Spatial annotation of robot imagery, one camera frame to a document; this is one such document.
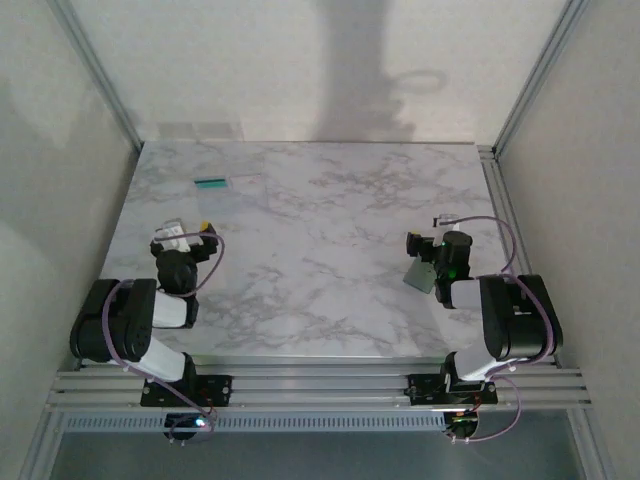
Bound green card holder wallet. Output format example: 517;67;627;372
402;261;437;295

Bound black round base connector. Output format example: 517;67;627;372
163;412;217;446
443;410;482;444

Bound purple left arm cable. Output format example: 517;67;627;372
102;233;226;446

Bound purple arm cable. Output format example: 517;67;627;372
434;214;559;446
102;233;226;446

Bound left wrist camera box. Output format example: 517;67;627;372
153;217;200;251

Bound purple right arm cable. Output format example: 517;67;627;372
434;214;559;446

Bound aluminium side rail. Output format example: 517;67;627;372
477;144;559;366

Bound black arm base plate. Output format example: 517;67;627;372
407;372;500;407
139;374;234;408

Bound aluminium frame rails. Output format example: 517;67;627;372
45;355;595;414

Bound aluminium frame post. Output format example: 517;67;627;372
46;0;145;153
492;0;590;157

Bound grey slotted cable duct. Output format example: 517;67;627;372
63;412;447;434

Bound aluminium frame leg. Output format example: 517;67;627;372
567;409;617;480
19;412;66;480

